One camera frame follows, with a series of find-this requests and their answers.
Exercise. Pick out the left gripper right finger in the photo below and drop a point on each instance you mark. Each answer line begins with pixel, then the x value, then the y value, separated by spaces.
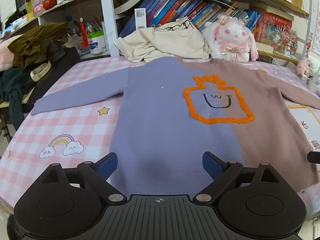
pixel 224 176

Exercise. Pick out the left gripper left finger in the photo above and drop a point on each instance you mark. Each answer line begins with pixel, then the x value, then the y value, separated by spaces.
pixel 95 176

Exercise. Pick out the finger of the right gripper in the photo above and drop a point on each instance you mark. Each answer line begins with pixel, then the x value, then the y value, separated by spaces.
pixel 313 157

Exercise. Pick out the purple and mauve sweater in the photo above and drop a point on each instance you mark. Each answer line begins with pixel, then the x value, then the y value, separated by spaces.
pixel 174 111

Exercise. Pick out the small pink pig figure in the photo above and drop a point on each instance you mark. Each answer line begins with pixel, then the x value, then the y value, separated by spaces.
pixel 303 68

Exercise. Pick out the white wristband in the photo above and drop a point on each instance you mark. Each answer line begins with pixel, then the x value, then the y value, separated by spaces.
pixel 40 71

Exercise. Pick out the colourful sparkly ornament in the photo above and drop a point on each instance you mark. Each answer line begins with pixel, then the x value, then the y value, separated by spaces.
pixel 285 42

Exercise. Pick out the dark green garment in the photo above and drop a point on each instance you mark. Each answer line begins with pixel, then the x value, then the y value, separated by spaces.
pixel 15 83

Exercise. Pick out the white pen holder jar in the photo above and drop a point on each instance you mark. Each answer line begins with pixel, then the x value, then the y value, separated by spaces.
pixel 96 43

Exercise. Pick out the red tassel ornament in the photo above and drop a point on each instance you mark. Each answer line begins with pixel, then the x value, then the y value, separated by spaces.
pixel 83 33

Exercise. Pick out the white pink bunny plush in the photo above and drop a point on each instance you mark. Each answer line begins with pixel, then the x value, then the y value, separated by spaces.
pixel 229 39

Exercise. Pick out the red boxed book set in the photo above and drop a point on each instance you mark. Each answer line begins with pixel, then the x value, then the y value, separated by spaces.
pixel 270 28

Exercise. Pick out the cream cloth tote bag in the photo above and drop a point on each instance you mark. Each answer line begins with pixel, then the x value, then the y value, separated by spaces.
pixel 179 38

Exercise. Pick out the olive green garment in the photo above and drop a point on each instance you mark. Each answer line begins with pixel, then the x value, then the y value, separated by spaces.
pixel 32 45

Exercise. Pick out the row of colourful books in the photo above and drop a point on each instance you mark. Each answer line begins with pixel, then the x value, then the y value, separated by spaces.
pixel 159 12

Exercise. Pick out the white bookshelf frame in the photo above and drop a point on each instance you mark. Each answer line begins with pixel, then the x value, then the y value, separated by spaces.
pixel 107 20

